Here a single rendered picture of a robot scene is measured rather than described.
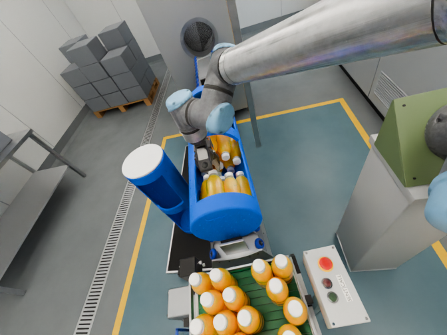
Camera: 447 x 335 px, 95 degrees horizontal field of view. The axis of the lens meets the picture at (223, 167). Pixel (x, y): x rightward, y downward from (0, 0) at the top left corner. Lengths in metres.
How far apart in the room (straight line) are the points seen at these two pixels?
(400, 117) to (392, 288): 1.33
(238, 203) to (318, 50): 0.53
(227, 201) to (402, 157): 0.61
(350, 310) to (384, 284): 1.23
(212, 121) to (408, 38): 0.41
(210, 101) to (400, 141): 0.65
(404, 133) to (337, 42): 0.64
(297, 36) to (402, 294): 1.83
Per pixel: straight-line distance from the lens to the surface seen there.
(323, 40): 0.33
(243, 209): 0.73
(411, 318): 1.97
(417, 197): 0.94
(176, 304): 1.09
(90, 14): 6.31
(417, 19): 0.28
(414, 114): 0.94
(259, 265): 0.75
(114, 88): 4.36
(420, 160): 0.95
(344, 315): 0.75
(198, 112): 0.60
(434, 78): 2.24
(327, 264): 0.75
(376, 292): 1.94
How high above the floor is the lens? 1.84
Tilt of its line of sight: 48 degrees down
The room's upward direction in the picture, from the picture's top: 23 degrees counter-clockwise
